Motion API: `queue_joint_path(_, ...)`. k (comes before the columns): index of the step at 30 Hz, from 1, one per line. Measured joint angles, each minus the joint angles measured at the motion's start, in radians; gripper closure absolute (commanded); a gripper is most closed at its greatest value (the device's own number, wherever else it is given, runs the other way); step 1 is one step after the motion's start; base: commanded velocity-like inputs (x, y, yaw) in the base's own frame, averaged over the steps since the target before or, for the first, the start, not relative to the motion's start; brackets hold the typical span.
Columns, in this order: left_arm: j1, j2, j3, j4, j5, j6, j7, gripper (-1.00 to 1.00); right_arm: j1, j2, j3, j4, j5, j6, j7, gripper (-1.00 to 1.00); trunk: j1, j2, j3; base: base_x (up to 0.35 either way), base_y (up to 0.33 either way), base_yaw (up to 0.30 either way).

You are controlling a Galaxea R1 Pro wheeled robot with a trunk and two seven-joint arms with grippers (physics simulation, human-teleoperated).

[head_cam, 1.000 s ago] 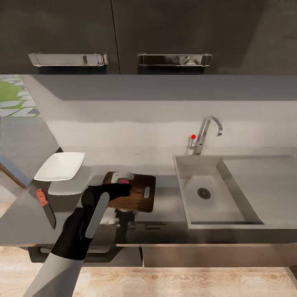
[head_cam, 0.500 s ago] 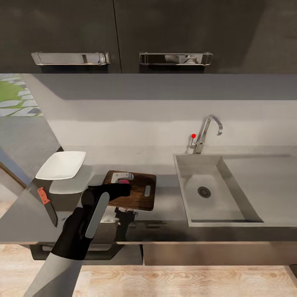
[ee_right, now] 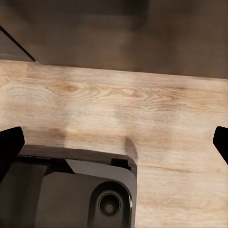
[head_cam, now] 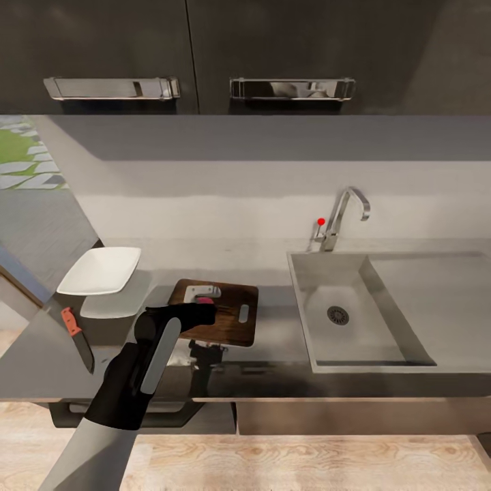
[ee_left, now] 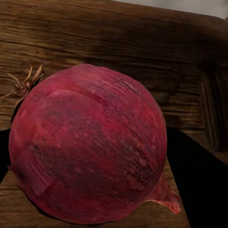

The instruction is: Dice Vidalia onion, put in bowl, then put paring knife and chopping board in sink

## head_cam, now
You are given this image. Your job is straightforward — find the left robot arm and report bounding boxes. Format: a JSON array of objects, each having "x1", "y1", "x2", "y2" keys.
[{"x1": 38, "y1": 285, "x2": 221, "y2": 491}]

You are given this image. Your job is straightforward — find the bowl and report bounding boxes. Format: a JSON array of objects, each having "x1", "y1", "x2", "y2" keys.
[{"x1": 57, "y1": 247, "x2": 142, "y2": 296}]

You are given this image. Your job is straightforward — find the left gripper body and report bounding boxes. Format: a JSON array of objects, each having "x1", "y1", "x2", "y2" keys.
[{"x1": 179, "y1": 303, "x2": 216, "y2": 329}]

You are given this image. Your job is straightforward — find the cutting board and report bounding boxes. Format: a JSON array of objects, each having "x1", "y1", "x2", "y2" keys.
[{"x1": 167, "y1": 279, "x2": 259, "y2": 344}]

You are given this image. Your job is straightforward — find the parer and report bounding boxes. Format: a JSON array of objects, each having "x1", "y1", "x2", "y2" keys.
[{"x1": 60, "y1": 307, "x2": 93, "y2": 374}]

